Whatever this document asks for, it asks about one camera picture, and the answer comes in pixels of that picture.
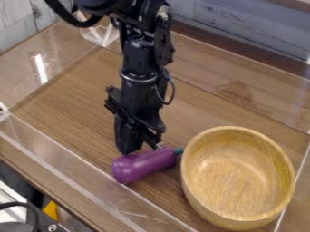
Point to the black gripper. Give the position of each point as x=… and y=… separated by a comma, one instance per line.
x=136, y=104

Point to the brown wooden bowl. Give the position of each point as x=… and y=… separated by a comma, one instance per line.
x=239, y=177

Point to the clear acrylic corner bracket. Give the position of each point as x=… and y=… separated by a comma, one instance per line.
x=102, y=34

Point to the clear acrylic tray wall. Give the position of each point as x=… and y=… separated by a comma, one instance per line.
x=57, y=135

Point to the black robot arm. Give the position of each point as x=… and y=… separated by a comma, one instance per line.
x=144, y=22

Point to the purple toy eggplant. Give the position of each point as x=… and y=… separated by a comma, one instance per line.
x=133, y=167

